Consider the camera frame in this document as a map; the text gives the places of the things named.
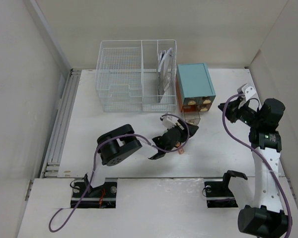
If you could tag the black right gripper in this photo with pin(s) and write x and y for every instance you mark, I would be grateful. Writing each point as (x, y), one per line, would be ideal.
(231, 112)

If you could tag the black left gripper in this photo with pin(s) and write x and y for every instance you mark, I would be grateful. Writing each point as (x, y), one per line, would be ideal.
(183, 133)

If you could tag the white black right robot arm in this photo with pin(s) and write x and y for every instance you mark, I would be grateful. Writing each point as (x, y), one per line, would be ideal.
(264, 213)

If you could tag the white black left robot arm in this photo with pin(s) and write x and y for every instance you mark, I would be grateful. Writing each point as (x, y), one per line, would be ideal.
(118, 144)

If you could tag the orange correction tape dispenser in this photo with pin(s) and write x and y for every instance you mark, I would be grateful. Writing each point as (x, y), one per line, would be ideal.
(181, 150)

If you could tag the teal orange drawer cabinet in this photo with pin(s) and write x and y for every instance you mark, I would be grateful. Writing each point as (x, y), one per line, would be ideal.
(194, 87)

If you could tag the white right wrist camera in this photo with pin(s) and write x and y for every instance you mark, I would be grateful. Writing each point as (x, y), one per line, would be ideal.
(247, 91)

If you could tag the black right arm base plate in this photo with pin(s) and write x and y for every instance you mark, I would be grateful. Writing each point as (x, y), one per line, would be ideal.
(218, 195)

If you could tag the white wire mesh basket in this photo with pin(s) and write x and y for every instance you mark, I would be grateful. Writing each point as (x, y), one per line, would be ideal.
(126, 75)

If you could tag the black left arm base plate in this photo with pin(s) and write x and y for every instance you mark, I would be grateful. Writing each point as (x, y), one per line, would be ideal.
(102, 197)

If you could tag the aluminium frame rail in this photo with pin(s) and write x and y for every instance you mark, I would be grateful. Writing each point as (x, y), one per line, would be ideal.
(53, 155)

